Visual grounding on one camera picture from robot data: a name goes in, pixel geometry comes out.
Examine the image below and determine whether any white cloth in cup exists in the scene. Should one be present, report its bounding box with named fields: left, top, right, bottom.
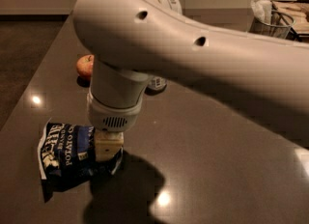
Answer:
left=250, top=0, right=272, bottom=25

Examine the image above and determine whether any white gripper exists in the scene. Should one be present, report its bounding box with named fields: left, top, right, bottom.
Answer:
left=87, top=60, right=150, bottom=162

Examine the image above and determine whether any red apple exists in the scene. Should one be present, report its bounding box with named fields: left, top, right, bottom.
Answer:
left=76, top=54, right=94, bottom=81

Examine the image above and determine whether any blue potato chip bag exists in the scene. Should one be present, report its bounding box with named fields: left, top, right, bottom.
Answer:
left=38, top=122, right=124, bottom=182

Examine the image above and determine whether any metal mesh cup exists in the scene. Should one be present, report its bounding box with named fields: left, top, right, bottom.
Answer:
left=249, top=10, right=295, bottom=39

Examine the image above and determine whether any clear plastic water bottle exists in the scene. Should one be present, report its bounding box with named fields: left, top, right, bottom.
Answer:
left=147, top=76, right=167, bottom=92

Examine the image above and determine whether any wooden tray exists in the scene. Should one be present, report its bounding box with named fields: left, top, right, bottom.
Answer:
left=272, top=1, right=309, bottom=37

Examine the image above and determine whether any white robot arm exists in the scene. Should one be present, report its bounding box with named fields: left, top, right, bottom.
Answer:
left=72, top=0, right=309, bottom=161

